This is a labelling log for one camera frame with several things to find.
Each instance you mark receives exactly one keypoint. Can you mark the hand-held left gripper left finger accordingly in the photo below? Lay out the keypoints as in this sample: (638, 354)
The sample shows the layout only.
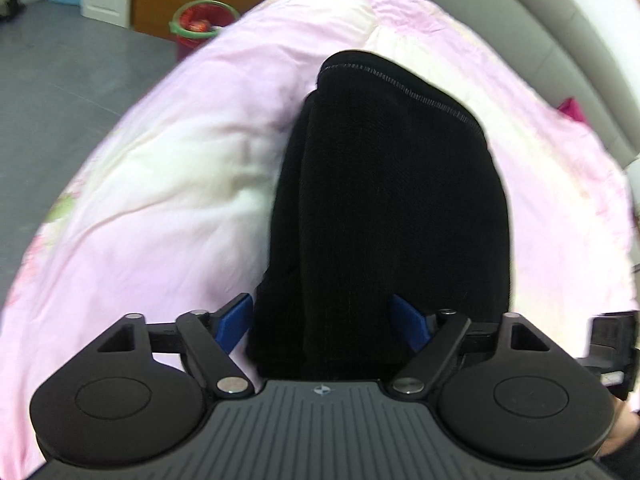
(234, 322)

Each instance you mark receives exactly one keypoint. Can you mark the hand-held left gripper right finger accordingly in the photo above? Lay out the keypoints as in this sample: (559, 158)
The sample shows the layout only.
(407, 322)

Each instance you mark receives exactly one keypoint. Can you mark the black pants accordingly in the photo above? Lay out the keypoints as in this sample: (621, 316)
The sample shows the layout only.
(390, 210)

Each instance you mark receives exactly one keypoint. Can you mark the person's right hand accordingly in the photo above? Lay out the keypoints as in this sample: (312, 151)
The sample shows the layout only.
(627, 427)

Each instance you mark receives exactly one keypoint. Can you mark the pink floral blanket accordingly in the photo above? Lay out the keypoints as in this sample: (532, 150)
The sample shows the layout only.
(150, 185)

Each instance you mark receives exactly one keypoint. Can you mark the magenta cloth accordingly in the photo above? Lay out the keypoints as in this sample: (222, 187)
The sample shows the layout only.
(571, 109)

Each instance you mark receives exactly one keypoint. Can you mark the red bucket green rim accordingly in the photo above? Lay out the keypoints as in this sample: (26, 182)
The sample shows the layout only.
(200, 27)

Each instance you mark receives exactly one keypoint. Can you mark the pale padded bed headboard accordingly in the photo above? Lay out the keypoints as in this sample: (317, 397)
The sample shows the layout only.
(575, 20)

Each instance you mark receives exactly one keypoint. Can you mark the dark object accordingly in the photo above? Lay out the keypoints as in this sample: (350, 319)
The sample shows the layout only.
(11, 10)

